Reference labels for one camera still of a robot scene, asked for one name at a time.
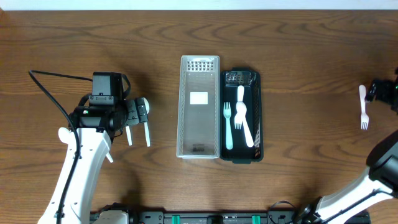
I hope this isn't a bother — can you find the black perforated plastic basket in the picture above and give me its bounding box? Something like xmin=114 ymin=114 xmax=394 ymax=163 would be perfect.
xmin=220 ymin=68 xmax=264 ymax=164

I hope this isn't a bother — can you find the white plastic spoon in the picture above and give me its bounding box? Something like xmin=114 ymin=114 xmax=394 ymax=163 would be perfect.
xmin=126 ymin=126 xmax=132 ymax=146
xmin=106 ymin=153 xmax=113 ymax=163
xmin=144 ymin=122 xmax=150 ymax=147

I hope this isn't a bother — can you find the pale blue plastic fork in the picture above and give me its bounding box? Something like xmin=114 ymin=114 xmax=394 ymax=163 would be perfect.
xmin=223 ymin=102 xmax=233 ymax=150

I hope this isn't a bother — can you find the white plastic fork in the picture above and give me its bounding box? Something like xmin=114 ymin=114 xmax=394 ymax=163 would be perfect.
xmin=236 ymin=101 xmax=254 ymax=147
xmin=358 ymin=85 xmax=369 ymax=130
xmin=234 ymin=85 xmax=244 ymax=129

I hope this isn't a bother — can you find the clear perforated plastic basket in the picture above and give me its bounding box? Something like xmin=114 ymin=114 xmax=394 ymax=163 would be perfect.
xmin=176 ymin=55 xmax=220 ymax=159

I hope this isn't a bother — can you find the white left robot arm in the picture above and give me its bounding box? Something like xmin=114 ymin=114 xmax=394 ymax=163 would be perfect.
xmin=38 ymin=128 xmax=113 ymax=224

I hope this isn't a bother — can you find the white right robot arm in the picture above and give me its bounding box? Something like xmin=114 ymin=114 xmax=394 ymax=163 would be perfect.
xmin=295 ymin=80 xmax=397 ymax=223

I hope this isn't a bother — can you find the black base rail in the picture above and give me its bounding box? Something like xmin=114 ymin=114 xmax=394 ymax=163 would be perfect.
xmin=90 ymin=200 xmax=371 ymax=224

